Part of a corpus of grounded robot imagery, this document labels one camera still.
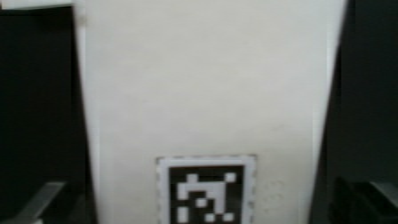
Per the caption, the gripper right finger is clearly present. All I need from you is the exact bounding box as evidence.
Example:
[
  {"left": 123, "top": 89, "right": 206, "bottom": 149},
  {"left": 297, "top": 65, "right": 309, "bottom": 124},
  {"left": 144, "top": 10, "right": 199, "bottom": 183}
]
[{"left": 331, "top": 178, "right": 398, "bottom": 224}]

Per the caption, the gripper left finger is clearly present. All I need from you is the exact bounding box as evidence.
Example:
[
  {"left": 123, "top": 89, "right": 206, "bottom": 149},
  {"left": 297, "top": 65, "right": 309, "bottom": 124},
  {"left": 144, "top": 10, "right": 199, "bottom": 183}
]
[{"left": 11, "top": 180, "right": 91, "bottom": 224}]

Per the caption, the white front fence rail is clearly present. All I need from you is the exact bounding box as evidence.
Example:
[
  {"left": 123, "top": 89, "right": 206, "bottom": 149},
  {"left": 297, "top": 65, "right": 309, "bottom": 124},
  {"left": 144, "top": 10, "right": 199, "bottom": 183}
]
[{"left": 0, "top": 0, "right": 73, "bottom": 10}]

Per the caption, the white cabinet top bar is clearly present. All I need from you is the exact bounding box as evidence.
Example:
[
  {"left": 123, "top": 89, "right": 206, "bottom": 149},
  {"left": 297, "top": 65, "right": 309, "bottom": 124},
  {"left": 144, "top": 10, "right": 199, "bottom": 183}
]
[{"left": 73, "top": 0, "right": 348, "bottom": 224}]

